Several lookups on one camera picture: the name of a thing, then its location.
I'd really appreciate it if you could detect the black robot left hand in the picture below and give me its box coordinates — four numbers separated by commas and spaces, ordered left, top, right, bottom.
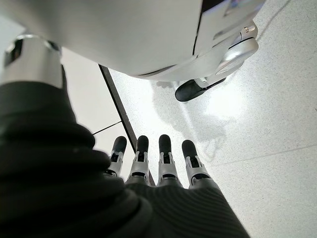
0, 34, 251, 238

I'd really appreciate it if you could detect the white cabinet door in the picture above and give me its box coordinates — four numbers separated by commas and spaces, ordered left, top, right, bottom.
93, 121, 137, 156
60, 47, 124, 136

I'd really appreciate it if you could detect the black cabinet plinth strip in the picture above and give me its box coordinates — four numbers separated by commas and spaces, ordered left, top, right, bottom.
98, 63, 137, 152

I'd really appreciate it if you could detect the black robot foot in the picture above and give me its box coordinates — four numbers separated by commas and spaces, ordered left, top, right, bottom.
174, 76, 227, 102

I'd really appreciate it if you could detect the white robot leg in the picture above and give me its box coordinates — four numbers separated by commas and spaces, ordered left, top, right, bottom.
0, 0, 265, 82

